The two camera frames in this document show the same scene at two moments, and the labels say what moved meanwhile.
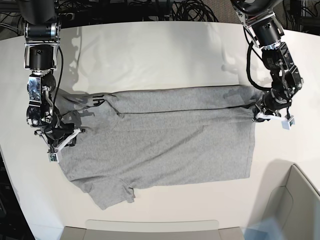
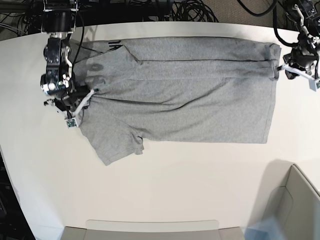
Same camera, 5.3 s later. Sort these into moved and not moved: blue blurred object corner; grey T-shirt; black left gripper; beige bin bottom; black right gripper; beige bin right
Moved: grey T-shirt; black left gripper; black right gripper
Not moved: beige bin right; blue blurred object corner; beige bin bottom
